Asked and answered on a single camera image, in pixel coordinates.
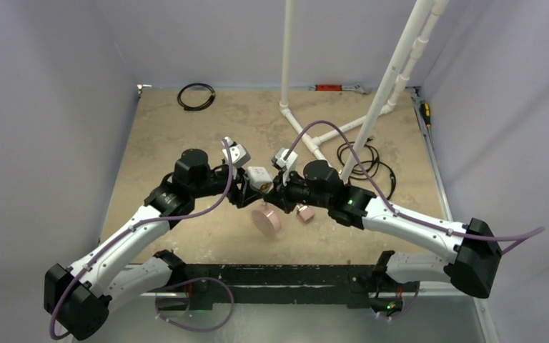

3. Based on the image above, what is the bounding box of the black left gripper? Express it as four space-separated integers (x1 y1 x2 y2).
191 164 264 207

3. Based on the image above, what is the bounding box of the white cube power socket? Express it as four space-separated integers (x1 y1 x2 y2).
246 166 273 193

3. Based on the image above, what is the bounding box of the pink round socket with cord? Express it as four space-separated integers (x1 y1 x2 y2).
251 194 282 237

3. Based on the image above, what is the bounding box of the small pink brown plug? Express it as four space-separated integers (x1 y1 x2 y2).
296 204 315 224

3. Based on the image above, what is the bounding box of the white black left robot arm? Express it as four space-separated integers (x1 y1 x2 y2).
44 145 272 341

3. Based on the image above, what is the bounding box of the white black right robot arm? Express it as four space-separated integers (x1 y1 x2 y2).
264 158 502 299

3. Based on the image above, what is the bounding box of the yellow black screwdriver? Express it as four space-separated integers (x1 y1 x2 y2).
420 101 432 131

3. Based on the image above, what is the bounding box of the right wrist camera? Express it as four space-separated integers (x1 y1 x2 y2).
272 148 298 186

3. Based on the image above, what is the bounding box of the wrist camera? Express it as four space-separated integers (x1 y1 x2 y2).
222 136 251 179
272 148 298 186

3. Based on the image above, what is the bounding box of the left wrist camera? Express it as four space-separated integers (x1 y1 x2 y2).
222 136 251 179

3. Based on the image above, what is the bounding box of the large black coiled cable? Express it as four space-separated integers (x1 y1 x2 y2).
336 137 397 202

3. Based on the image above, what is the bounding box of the small black coiled cable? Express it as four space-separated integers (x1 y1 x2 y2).
177 82 216 112

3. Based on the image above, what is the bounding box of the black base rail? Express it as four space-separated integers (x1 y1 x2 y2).
154 250 420 310

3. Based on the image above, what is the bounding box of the red handled adjustable wrench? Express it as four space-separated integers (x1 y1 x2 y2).
308 84 370 95

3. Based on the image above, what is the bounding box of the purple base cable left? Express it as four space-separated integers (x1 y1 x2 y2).
154 278 234 333

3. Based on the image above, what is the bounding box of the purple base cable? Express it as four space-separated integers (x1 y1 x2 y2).
154 278 234 333
372 286 422 323

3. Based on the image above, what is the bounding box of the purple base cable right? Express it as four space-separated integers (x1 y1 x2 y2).
372 286 422 323

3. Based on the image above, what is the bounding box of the white PVC pipe frame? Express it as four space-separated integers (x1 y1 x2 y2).
279 0 449 161

